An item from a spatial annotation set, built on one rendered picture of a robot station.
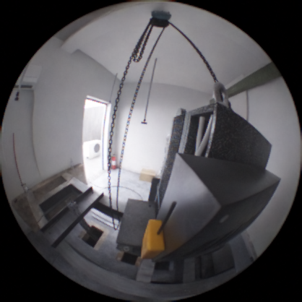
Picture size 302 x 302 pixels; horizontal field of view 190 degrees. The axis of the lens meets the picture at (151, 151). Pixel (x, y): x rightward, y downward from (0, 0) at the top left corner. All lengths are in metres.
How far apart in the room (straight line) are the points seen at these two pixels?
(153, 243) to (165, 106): 2.63
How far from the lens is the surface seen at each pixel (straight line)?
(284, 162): 1.29
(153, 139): 2.60
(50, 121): 1.69
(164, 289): 0.92
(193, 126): 0.33
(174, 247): 0.15
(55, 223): 1.15
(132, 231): 0.68
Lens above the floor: 1.53
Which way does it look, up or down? 15 degrees down
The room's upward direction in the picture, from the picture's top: 9 degrees clockwise
